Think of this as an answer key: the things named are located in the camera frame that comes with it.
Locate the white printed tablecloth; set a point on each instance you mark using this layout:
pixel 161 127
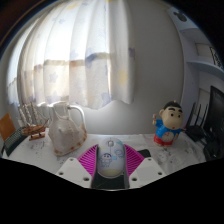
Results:
pixel 176 155

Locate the black computer monitor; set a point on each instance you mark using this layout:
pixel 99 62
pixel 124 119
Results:
pixel 216 116

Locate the cartoon boy figurine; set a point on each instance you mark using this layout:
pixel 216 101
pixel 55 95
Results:
pixel 168 128

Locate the large white conch shell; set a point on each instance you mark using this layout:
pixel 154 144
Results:
pixel 66 133

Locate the black router with antennas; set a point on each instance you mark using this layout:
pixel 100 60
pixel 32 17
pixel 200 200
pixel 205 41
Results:
pixel 195 131

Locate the orange wooden chair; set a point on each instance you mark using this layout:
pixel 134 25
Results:
pixel 6 126

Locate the white cartoon-print computer mouse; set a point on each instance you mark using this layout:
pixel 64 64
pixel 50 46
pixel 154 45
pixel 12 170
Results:
pixel 111 156

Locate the white wall shelf unit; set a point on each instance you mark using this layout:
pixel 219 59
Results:
pixel 203 63

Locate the white star-print curtain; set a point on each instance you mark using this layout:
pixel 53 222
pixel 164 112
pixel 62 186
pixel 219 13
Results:
pixel 73 53

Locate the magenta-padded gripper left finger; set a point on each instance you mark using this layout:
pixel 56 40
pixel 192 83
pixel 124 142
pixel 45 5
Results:
pixel 75 170

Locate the white radiator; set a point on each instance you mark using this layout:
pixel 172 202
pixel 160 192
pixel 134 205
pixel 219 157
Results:
pixel 78 115

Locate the wooden model sailing ship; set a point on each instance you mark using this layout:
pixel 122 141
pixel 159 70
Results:
pixel 33 129

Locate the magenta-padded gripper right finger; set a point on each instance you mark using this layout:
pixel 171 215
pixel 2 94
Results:
pixel 146 170

